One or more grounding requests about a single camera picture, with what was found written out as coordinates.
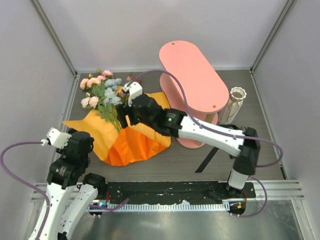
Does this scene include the pink rose stem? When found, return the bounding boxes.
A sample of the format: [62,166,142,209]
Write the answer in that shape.
[80,92,122,133]

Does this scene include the orange flower bouquet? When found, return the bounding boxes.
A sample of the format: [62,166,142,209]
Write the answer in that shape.
[62,91,172,167]

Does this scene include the black ribbon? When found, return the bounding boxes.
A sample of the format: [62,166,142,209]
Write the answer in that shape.
[195,124,241,173]

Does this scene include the orange rose stem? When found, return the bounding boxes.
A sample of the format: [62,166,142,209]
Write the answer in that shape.
[79,74,107,100]

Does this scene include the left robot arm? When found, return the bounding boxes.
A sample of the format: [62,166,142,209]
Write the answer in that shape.
[29,128,107,240]

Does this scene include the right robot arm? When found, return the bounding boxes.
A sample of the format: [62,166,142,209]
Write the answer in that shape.
[115,94,261,198]

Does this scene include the white ribbed ceramic vase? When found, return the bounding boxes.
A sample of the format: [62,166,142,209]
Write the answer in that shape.
[218,87,247,125]

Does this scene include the mauve flower stem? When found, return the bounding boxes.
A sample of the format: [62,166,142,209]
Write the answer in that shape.
[117,72,142,98]

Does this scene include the blue flower stem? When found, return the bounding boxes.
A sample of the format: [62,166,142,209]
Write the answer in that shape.
[103,78,122,106]

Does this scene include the small pink flower stem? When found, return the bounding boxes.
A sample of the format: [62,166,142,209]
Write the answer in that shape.
[96,68,114,81]

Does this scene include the pink three-tier shelf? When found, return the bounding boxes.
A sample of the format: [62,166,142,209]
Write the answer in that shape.
[158,39,230,150]

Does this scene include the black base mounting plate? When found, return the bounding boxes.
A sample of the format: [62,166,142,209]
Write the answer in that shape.
[98,181,256,205]

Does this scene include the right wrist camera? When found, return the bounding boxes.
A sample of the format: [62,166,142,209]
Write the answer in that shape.
[122,81,143,107]

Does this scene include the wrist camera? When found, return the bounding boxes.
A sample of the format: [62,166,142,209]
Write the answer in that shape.
[41,127,72,150]
[122,81,143,107]

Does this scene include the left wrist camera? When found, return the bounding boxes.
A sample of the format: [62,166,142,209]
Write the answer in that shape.
[41,127,72,150]

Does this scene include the white slotted cable duct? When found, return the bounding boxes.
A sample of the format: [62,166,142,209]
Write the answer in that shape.
[84,201,231,213]

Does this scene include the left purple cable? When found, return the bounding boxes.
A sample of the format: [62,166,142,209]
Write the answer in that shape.
[0,141,130,240]

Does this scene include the purple cable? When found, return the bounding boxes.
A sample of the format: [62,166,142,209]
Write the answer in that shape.
[0,141,130,240]
[124,69,284,218]

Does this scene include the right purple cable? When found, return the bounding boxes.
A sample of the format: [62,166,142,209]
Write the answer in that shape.
[124,69,284,218]

